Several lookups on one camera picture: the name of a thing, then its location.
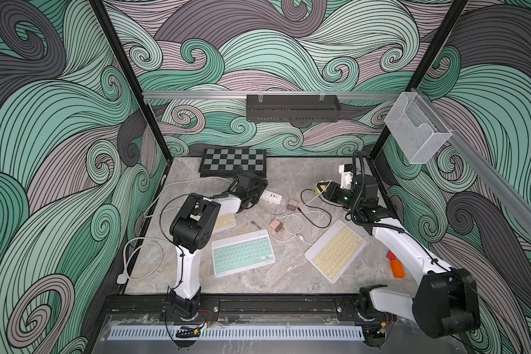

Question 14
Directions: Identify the white slotted cable duct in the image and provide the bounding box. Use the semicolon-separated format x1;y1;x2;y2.
107;325;364;342

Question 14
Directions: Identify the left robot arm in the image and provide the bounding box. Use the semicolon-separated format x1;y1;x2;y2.
169;171;268;310

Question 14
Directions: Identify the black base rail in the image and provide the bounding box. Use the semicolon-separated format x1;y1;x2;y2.
100;293;396;323

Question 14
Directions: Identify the black chessboard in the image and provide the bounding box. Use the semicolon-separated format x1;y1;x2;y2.
199;147;267;178

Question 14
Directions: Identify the green wireless keyboard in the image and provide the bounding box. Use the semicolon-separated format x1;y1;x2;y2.
211;230;276;277

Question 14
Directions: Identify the yellow keyboard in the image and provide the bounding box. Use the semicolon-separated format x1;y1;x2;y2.
212;213;237;233
305;221;367;283

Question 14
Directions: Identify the black charging cable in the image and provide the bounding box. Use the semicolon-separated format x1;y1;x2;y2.
299;189;333;230

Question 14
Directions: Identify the orange red tool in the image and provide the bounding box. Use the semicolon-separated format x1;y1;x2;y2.
389;259;406;279

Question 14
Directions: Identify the black wall tray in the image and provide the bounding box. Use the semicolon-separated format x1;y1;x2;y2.
246;94;342;125

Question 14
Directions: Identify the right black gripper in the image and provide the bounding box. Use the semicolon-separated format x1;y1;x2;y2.
322;181;363;212

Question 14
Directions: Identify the white power strip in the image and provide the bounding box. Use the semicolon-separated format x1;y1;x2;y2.
260;190;283;205

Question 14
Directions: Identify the pink charger adapter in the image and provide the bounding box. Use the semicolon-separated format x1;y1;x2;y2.
268;220;283;232
287;199;299;212

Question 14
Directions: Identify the red block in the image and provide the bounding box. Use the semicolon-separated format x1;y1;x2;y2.
386;251;397;260

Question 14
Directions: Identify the yellow charger adapter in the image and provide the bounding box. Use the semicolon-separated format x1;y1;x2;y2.
314;181;331;195

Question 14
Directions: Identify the clear plastic wall bin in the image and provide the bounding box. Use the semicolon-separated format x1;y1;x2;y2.
384;91;452;165

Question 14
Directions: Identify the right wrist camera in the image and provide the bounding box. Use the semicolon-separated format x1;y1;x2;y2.
339;164;355;190

